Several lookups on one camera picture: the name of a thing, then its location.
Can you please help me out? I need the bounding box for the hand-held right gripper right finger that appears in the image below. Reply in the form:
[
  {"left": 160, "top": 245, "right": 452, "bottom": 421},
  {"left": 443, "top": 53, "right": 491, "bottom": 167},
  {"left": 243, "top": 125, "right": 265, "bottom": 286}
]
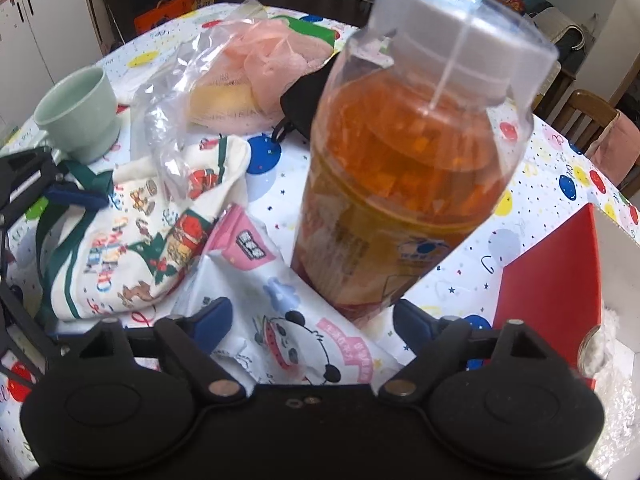
[{"left": 378, "top": 300, "right": 555, "bottom": 402}]

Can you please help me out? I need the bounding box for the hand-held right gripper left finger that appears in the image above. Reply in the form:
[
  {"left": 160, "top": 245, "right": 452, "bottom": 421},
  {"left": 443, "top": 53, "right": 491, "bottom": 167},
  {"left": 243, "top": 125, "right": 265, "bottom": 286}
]
[{"left": 75, "top": 297, "right": 248, "bottom": 405}]

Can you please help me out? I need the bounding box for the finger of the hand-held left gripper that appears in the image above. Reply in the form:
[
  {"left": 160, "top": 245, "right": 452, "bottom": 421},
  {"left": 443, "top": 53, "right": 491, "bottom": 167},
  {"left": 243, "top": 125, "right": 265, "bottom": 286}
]
[
  {"left": 0, "top": 282, "right": 63, "bottom": 376},
  {"left": 0, "top": 147, "right": 110, "bottom": 226}
]

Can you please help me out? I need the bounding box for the panda print wipes packet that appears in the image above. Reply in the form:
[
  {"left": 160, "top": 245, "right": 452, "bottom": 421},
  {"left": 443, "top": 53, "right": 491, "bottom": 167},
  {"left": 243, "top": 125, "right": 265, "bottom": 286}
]
[{"left": 170, "top": 247, "right": 403, "bottom": 386}]

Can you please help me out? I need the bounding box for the cartoon print cloth bag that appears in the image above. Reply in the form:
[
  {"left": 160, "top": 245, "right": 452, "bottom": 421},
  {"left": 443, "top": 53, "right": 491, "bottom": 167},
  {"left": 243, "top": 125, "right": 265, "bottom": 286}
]
[{"left": 36, "top": 135, "right": 251, "bottom": 321}]

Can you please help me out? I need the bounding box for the red and white box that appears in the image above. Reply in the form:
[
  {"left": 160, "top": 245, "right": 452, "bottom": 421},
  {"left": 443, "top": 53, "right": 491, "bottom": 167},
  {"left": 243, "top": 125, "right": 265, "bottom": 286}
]
[{"left": 492, "top": 203, "right": 640, "bottom": 480}]

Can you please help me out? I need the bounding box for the pink tissue packet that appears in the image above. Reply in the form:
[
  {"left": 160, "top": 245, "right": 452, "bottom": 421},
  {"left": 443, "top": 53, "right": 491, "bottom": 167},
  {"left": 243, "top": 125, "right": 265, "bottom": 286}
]
[{"left": 205, "top": 204, "right": 281, "bottom": 266}]

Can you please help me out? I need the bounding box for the pale green cup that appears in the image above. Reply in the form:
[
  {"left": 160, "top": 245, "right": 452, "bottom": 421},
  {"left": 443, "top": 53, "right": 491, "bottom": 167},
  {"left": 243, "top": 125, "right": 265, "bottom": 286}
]
[{"left": 32, "top": 66, "right": 123, "bottom": 165}]

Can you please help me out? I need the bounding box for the clear plastic bag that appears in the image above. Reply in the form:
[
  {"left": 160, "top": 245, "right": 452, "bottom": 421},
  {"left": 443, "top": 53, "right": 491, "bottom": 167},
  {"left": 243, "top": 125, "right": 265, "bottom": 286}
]
[{"left": 131, "top": 0, "right": 346, "bottom": 206}]

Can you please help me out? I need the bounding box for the orange bottle with clear cap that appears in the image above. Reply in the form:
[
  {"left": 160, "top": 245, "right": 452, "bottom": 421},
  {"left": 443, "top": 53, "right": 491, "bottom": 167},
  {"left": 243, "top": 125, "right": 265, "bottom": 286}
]
[{"left": 290, "top": 0, "right": 560, "bottom": 323}]

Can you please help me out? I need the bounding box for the polka dot tablecloth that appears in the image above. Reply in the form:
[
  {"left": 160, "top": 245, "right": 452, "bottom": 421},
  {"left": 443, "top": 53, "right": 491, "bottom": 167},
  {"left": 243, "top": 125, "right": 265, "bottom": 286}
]
[{"left": 0, "top": 2, "right": 640, "bottom": 480}]

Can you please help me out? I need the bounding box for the white cabinet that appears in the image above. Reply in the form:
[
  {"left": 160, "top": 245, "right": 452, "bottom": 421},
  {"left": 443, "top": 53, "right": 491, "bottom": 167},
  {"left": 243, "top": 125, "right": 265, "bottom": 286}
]
[{"left": 0, "top": 0, "right": 103, "bottom": 126}]

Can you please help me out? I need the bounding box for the orange cardboard box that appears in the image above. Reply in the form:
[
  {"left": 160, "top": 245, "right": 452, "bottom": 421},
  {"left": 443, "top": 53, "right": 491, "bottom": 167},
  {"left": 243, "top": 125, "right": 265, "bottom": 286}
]
[{"left": 134, "top": 0, "right": 216, "bottom": 36}]

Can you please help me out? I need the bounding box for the white crumpled plastic wrap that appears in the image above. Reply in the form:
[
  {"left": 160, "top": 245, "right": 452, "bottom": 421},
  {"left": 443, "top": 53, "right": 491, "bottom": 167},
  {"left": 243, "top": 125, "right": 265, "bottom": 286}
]
[{"left": 577, "top": 305, "right": 640, "bottom": 476}]

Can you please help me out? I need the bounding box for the black face mask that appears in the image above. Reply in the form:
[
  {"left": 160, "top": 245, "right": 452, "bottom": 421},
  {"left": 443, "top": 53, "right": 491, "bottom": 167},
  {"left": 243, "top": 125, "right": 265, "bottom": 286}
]
[{"left": 270, "top": 52, "right": 346, "bottom": 143}]

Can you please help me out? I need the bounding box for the pink towel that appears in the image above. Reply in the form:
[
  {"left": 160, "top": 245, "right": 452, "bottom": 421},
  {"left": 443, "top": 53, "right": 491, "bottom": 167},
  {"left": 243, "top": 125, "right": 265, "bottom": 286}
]
[{"left": 585, "top": 110, "right": 640, "bottom": 186}]

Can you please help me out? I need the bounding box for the wooden chair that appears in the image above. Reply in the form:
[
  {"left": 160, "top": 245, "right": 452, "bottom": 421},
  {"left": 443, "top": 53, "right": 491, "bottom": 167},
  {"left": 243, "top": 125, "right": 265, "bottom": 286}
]
[{"left": 532, "top": 89, "right": 640, "bottom": 191}]

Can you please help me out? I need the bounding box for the green sponge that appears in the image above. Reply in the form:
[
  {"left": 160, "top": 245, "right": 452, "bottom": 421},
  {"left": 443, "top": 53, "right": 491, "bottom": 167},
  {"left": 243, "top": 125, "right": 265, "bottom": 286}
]
[{"left": 287, "top": 15, "right": 337, "bottom": 43}]

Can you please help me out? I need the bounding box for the sofa with beige cover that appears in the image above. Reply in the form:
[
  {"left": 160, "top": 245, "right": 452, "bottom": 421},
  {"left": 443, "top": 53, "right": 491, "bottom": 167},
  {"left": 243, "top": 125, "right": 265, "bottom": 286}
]
[{"left": 492, "top": 0, "right": 588, "bottom": 51}]

